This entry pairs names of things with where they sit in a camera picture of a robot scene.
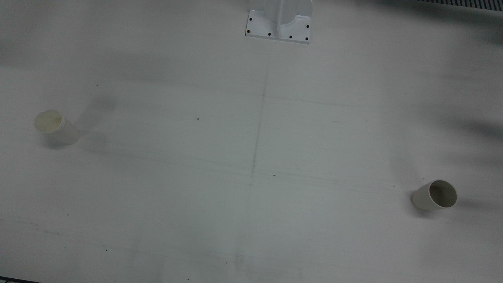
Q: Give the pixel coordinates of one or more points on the paper cup brown inside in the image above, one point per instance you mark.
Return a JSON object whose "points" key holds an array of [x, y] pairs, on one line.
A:
{"points": [[422, 198]]}

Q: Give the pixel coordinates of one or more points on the white paper cup ribbed rim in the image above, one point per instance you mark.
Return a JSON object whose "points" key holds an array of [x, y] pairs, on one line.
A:
{"points": [[67, 131]]}

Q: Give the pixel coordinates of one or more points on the black ribbed floor mat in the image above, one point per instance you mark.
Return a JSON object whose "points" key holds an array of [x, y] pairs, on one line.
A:
{"points": [[463, 3]]}

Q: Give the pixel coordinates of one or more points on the white metal base bracket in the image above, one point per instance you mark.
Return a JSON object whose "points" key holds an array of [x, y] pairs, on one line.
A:
{"points": [[263, 23]]}

